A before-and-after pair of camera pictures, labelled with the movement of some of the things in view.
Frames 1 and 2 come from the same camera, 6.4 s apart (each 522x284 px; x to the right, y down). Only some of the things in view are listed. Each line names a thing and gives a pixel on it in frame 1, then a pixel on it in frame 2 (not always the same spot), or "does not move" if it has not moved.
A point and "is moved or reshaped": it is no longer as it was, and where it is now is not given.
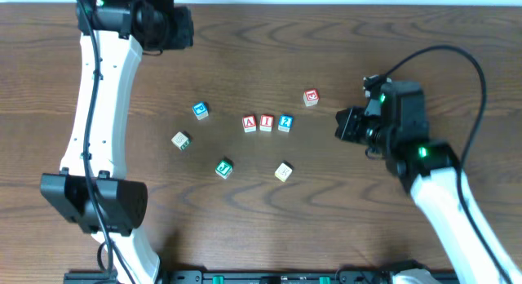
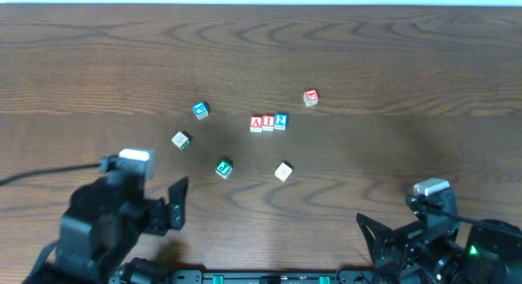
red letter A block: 249,123 is moved or reshaped
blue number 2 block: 285,122 is moved or reshaped
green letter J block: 223,168 does not move
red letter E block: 311,97 does not move
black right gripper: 351,125 to 388,243
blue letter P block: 201,109 does not move
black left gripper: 181,27 to 161,215
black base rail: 256,277 does not move
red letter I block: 267,122 does not move
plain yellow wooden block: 283,172 does not move
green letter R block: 181,140 does not move
